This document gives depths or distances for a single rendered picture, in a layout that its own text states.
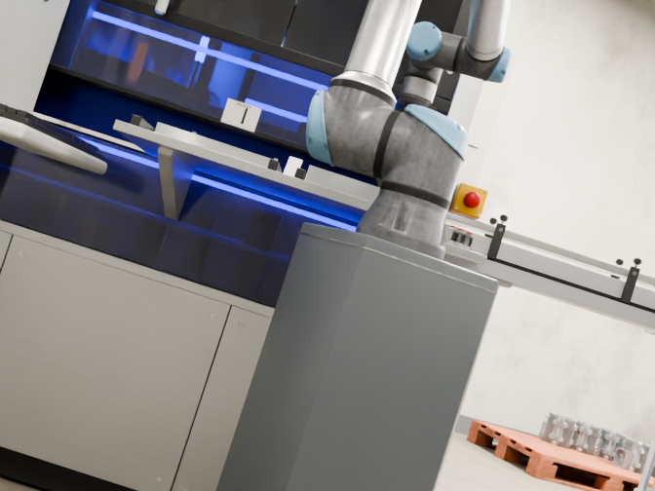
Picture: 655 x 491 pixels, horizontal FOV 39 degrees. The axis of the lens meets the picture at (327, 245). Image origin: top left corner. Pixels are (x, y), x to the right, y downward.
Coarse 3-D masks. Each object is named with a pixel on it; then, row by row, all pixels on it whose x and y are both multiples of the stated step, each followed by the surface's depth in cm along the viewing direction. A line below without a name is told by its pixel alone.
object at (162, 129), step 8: (160, 128) 194; (168, 128) 194; (176, 128) 194; (176, 136) 194; (184, 136) 194; (192, 136) 194; (200, 136) 194; (200, 144) 194; (208, 144) 194; (216, 144) 194; (224, 144) 194; (224, 152) 194; (232, 152) 194; (240, 152) 194; (248, 152) 194; (248, 160) 194; (256, 160) 194; (264, 160) 194
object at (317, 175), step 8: (312, 168) 183; (312, 176) 183; (320, 176) 183; (328, 176) 183; (336, 176) 183; (344, 176) 183; (320, 184) 183; (328, 184) 183; (336, 184) 183; (344, 184) 183; (352, 184) 183; (360, 184) 183; (368, 184) 183; (344, 192) 183; (352, 192) 183; (360, 192) 183; (368, 192) 183; (376, 192) 183; (368, 200) 183
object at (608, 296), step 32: (480, 224) 234; (448, 256) 231; (512, 256) 231; (544, 256) 231; (576, 256) 234; (544, 288) 231; (576, 288) 231; (608, 288) 231; (640, 288) 231; (640, 320) 231
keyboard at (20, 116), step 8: (0, 104) 165; (0, 112) 164; (8, 112) 164; (16, 112) 165; (24, 112) 165; (16, 120) 164; (24, 120) 164; (32, 120) 168; (40, 120) 171; (32, 128) 167; (40, 128) 169; (48, 128) 175; (56, 128) 178; (56, 136) 177; (64, 136) 181; (72, 136) 187; (72, 144) 186; (80, 144) 190; (88, 144) 197; (88, 152) 194; (96, 152) 200
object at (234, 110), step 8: (232, 104) 220; (240, 104) 220; (248, 104) 220; (224, 112) 220; (232, 112) 220; (240, 112) 220; (248, 112) 220; (256, 112) 220; (224, 120) 220; (232, 120) 220; (240, 120) 220; (248, 120) 220; (256, 120) 220; (248, 128) 220
